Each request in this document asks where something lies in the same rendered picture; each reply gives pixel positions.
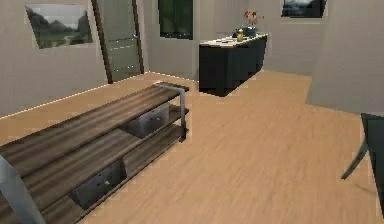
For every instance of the yellow vase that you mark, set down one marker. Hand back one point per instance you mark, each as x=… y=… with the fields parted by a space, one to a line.
x=240 y=35

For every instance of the red flowers in dark pot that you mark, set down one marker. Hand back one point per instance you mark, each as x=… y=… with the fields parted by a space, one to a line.
x=250 y=24

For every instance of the framed landscape picture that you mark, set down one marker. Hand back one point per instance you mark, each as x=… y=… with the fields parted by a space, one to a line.
x=58 y=26

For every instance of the black sideboard cabinet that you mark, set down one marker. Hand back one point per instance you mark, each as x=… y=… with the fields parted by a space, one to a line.
x=230 y=63

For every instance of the grey storage box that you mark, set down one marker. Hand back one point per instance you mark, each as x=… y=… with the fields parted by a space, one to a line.
x=148 y=121
x=96 y=186

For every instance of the brown wooden shelf rack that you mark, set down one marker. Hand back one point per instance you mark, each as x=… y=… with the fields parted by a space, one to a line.
x=83 y=126

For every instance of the dark framed picture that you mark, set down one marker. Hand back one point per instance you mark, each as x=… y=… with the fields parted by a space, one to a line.
x=302 y=7

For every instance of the dark window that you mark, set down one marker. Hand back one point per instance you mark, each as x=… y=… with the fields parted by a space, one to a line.
x=175 y=18

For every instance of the grey-green room door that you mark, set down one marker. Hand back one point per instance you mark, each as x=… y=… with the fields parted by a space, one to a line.
x=120 y=40

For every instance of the flat pale dish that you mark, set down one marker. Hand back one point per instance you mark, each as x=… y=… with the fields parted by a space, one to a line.
x=224 y=41

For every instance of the dark grey chair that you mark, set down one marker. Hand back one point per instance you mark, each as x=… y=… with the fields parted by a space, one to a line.
x=375 y=150

